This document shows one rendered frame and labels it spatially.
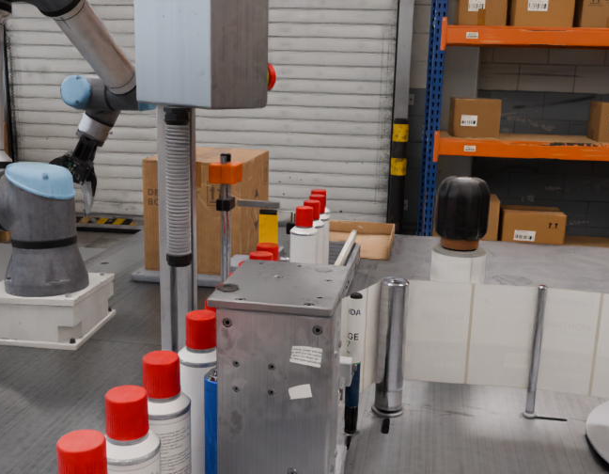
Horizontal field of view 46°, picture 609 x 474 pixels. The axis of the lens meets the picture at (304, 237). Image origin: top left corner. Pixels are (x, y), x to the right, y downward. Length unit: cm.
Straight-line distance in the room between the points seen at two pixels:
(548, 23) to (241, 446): 439
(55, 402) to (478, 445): 63
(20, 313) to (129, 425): 83
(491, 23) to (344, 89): 120
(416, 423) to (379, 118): 453
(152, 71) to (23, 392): 55
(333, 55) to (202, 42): 453
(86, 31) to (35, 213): 39
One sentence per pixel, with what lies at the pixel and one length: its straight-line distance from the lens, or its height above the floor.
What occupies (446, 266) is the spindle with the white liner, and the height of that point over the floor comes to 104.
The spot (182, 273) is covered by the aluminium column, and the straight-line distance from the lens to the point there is 110.
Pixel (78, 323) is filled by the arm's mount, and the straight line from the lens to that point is 139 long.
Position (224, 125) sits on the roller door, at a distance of 556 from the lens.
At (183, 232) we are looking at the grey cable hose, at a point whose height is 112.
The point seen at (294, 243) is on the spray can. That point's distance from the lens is 133.
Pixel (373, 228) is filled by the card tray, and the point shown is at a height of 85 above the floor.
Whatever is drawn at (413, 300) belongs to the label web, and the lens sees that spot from 99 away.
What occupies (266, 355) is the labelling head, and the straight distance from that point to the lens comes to 63.
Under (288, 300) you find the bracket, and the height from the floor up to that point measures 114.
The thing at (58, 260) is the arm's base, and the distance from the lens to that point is 138.
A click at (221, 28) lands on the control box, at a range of 91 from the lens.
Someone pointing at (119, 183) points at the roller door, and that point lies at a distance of 586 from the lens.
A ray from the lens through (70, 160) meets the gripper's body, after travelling 187.
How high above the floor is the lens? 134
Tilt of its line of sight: 13 degrees down
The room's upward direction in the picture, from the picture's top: 1 degrees clockwise
